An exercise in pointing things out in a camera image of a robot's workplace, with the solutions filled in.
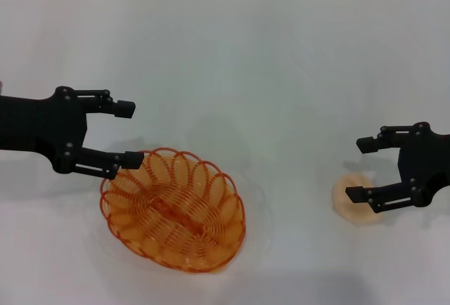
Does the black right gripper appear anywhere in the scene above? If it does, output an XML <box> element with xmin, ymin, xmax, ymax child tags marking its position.
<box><xmin>345</xmin><ymin>122</ymin><xmax>450</xmax><ymax>215</ymax></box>

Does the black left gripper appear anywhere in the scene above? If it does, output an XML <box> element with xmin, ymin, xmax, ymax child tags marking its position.
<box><xmin>0</xmin><ymin>86</ymin><xmax>145</xmax><ymax>181</ymax></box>

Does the pale round bread bun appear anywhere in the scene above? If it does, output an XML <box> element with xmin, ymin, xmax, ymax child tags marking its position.
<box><xmin>332</xmin><ymin>173</ymin><xmax>387</xmax><ymax>224</ymax></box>

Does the orange woven plastic basket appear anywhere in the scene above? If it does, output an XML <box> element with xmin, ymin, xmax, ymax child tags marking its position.
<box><xmin>99</xmin><ymin>147</ymin><xmax>246</xmax><ymax>273</ymax></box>

